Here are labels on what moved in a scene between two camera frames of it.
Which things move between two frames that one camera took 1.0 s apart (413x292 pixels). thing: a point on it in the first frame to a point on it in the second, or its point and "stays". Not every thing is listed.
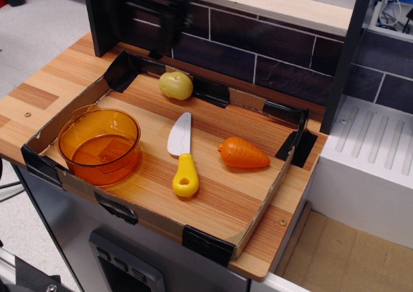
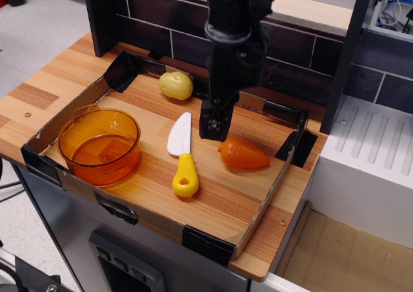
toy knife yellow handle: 185,182 stays
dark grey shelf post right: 348,54 stays
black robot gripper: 115,0 to 237,55
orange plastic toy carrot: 238,152 stays
